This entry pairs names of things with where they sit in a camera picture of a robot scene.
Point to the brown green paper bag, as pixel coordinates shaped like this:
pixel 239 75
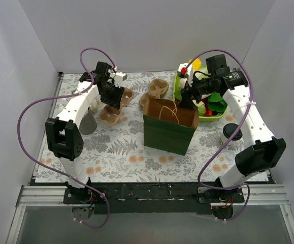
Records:
pixel 168 127

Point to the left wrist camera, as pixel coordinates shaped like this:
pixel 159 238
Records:
pixel 119 77

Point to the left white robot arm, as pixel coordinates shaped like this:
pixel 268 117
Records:
pixel 63 135

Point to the red pepper toy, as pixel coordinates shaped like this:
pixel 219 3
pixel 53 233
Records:
pixel 208 111

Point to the white paper coffee cup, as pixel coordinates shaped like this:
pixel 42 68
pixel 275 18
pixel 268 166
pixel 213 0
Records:
pixel 224 139

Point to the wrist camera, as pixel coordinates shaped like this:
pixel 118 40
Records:
pixel 185 70
pixel 119 77

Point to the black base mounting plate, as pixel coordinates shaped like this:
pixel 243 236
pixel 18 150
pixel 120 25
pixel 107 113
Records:
pixel 150 197

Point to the large napa cabbage toy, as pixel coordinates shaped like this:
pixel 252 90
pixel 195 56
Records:
pixel 180 82

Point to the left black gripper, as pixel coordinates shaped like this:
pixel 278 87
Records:
pixel 113 96

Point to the grey straw holder cup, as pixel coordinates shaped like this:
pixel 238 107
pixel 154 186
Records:
pixel 88 123

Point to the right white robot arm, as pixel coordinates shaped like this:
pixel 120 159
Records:
pixel 262 149

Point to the green plastic basket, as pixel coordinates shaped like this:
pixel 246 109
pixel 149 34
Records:
pixel 177 98

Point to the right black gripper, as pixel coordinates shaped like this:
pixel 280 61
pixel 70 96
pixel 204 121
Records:
pixel 189 92

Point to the small bok choy toy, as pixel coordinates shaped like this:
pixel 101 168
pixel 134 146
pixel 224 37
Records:
pixel 94 106

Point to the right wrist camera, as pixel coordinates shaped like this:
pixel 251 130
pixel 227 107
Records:
pixel 185 70

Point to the aluminium frame rail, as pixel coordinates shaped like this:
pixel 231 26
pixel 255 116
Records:
pixel 53 196

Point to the brown pulp cup carrier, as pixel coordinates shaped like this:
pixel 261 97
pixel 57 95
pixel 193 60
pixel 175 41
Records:
pixel 109 115

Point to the yellow leafy vegetable toy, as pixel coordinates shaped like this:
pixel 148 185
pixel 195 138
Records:
pixel 195 64

